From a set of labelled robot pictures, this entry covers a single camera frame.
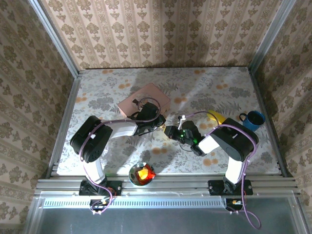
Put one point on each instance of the pink wedding picture box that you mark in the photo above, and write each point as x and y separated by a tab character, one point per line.
151	95

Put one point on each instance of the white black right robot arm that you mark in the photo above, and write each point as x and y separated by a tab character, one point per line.
231	175

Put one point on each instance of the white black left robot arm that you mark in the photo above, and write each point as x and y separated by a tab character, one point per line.
92	143

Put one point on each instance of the floral patterned tablecloth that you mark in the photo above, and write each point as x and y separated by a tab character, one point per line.
170	156

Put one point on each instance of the yellow banana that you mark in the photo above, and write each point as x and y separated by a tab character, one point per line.
218	117

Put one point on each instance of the shiny bowl with red contents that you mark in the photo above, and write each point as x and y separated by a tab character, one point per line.
142	174

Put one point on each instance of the blue enamel mug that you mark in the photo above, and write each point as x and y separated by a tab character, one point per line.
253	120

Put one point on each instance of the small black controller board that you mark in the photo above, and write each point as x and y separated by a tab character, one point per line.
97	204
231	204

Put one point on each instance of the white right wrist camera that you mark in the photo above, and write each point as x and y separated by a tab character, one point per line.
182	119

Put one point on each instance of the aluminium front rail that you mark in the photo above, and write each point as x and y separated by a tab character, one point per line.
182	185

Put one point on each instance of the aluminium side rail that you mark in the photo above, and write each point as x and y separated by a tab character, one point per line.
69	109
261	97

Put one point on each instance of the aluminium frame post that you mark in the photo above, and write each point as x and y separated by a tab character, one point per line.
54	36
269	36

